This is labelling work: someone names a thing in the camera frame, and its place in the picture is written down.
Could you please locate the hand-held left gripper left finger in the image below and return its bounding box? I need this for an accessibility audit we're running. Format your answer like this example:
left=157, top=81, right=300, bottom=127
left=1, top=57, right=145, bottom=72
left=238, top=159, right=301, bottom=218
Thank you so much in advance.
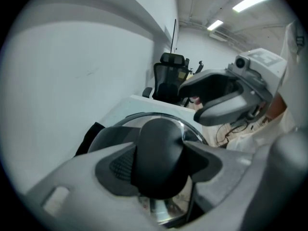
left=25, top=142, right=157, bottom=231

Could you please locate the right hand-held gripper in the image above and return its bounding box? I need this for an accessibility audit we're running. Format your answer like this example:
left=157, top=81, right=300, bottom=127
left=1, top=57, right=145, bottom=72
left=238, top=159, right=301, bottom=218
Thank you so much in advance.
left=179, top=47, right=289, bottom=127

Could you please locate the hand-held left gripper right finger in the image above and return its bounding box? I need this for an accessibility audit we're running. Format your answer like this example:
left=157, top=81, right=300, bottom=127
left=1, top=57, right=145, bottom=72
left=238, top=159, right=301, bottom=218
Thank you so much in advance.
left=184, top=140, right=257, bottom=231

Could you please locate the metal pot lid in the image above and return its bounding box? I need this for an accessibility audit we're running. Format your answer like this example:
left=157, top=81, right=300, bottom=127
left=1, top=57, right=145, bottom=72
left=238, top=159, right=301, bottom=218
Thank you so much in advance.
left=87, top=111, right=209, bottom=229

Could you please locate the person's right forearm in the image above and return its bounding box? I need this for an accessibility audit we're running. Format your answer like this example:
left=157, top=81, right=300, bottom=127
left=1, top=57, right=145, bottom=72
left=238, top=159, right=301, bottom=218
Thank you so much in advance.
left=264, top=92, right=288, bottom=120

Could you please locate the light wooden table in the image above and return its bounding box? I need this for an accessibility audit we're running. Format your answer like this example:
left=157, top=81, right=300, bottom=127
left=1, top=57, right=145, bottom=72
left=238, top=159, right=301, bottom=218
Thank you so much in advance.
left=178, top=70, right=196, bottom=82

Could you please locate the large black office chair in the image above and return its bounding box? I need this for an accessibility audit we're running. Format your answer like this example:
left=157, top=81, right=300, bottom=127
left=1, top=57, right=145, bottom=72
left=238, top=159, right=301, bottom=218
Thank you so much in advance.
left=141, top=52, right=191, bottom=107

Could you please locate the white air conditioner unit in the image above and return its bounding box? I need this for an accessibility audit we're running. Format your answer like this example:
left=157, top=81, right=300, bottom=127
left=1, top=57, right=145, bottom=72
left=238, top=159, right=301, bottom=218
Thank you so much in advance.
left=208, top=31, right=228, bottom=42

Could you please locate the whiteboard on black stand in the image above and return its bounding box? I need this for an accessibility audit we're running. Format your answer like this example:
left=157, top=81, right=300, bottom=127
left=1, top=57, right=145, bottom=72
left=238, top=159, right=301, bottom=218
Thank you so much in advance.
left=169, top=18, right=180, bottom=54

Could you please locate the person's white shirt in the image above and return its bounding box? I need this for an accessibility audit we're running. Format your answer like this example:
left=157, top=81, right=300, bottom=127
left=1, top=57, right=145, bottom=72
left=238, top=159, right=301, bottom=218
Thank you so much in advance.
left=225, top=20, right=304, bottom=154

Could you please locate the black floor cable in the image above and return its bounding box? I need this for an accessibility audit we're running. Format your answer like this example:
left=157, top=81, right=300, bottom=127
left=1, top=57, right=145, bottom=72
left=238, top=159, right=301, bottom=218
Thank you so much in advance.
left=215, top=121, right=251, bottom=147

